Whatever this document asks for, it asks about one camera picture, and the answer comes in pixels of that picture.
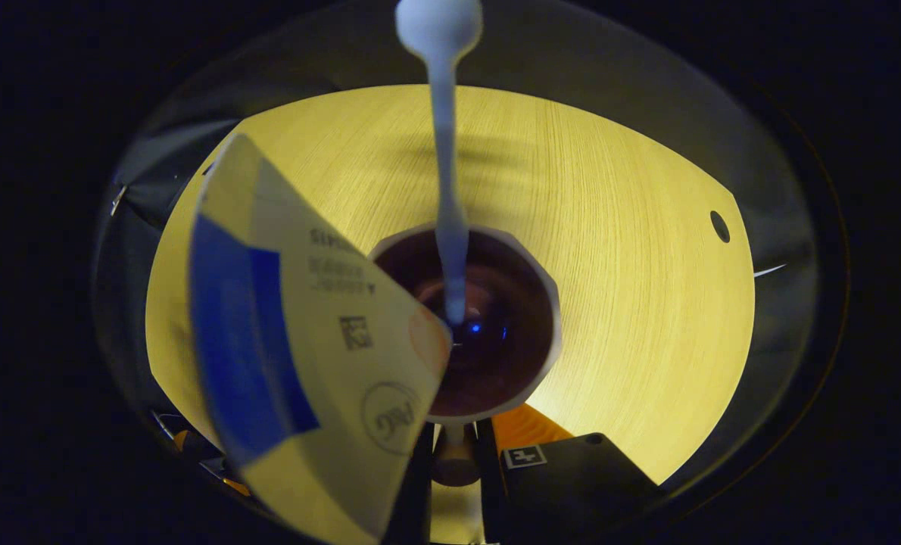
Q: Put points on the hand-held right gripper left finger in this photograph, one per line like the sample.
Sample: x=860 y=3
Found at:
x=419 y=492

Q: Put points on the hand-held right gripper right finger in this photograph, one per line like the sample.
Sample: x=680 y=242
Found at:
x=572 y=484

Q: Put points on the beige cup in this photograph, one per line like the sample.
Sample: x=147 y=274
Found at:
x=496 y=363

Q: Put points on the white toothpaste tube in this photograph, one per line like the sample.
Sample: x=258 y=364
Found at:
x=307 y=341

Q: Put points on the pale blue toothbrush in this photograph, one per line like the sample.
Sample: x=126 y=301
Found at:
x=450 y=227

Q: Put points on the small white clip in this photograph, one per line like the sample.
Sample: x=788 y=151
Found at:
x=118 y=200

